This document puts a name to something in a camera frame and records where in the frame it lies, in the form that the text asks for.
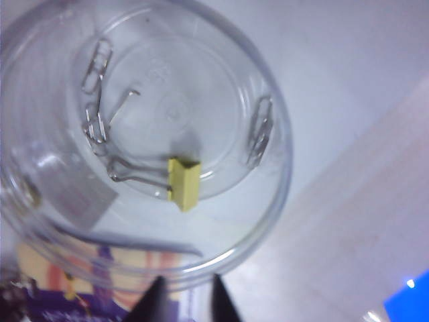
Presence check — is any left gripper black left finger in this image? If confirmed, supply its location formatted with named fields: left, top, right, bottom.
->
left=125, top=276, right=169, bottom=322

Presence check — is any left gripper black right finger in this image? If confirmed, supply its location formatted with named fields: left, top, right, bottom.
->
left=210, top=274, right=244, bottom=322

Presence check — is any round transparent plastic jar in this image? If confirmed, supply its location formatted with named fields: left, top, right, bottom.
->
left=0, top=0, right=294, bottom=293

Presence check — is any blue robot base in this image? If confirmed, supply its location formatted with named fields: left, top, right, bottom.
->
left=383, top=270, right=429, bottom=322

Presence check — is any purple orange printed card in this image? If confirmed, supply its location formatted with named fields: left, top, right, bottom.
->
left=15, top=244, right=215, bottom=322

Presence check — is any pale yellow binder clip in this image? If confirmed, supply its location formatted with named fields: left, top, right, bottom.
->
left=107, top=157, right=202, bottom=213

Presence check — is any silver paper clip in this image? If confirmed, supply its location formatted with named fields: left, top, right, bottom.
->
left=81, top=103, right=112, bottom=156
left=81, top=38, right=114, bottom=94
left=243, top=95, right=274, bottom=168

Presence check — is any white desk riser board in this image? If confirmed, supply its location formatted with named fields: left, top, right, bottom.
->
left=0, top=0, right=429, bottom=289

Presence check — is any black lanyard clasp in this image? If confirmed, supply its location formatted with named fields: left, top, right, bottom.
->
left=0, top=277, right=38, bottom=322

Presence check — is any bent silver wire clip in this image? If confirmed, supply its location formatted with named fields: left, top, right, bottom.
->
left=109, top=87, right=141, bottom=121

